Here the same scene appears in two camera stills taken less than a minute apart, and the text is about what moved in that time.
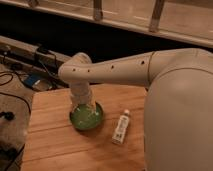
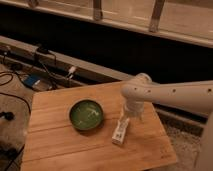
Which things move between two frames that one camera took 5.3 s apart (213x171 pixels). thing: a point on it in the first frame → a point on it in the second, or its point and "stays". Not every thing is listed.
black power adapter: (43, 50) stays
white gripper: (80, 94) → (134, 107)
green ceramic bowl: (83, 118) stays
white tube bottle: (121, 127) stays
